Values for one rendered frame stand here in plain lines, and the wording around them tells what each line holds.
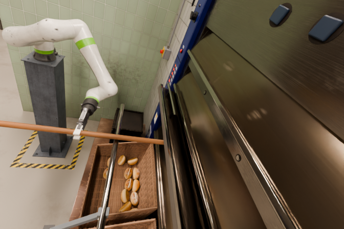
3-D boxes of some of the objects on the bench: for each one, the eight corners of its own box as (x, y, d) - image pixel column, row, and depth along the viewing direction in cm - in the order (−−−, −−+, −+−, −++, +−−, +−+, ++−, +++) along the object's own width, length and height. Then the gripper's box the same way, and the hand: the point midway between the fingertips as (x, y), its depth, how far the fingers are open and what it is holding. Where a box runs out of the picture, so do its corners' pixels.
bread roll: (129, 189, 130) (125, 186, 125) (129, 203, 122) (125, 200, 118) (123, 191, 130) (119, 189, 125) (123, 205, 122) (119, 203, 118)
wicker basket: (146, 156, 162) (153, 139, 147) (149, 223, 119) (160, 208, 104) (94, 153, 146) (97, 134, 130) (76, 229, 102) (77, 214, 87)
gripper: (95, 100, 101) (84, 128, 83) (93, 117, 110) (83, 146, 92) (82, 97, 99) (67, 126, 81) (82, 115, 108) (68, 144, 89)
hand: (78, 132), depth 89 cm, fingers closed on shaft, 3 cm apart
